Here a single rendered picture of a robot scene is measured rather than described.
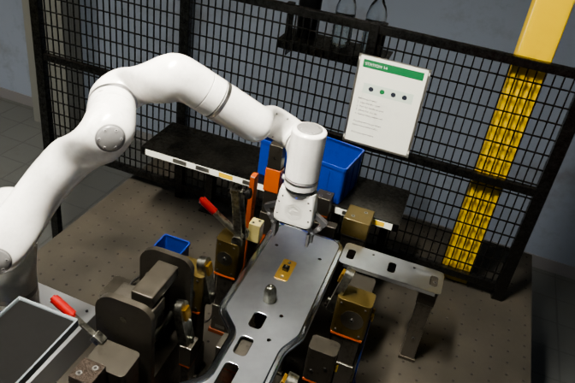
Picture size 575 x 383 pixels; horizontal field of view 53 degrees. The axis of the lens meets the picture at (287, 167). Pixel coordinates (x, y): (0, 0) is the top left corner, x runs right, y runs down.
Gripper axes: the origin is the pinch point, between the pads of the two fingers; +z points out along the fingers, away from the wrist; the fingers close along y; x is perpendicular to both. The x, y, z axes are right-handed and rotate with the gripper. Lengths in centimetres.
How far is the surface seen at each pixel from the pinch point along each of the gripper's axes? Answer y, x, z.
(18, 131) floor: -239, 160, 112
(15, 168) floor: -208, 122, 112
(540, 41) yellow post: 48, 58, -48
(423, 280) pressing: 35.9, 14.1, 11.7
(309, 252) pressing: 3.5, 10.2, 11.8
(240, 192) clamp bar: -15.2, -0.8, -8.7
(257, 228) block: -11.3, 6.2, 6.1
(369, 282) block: 21.9, 8.4, 13.7
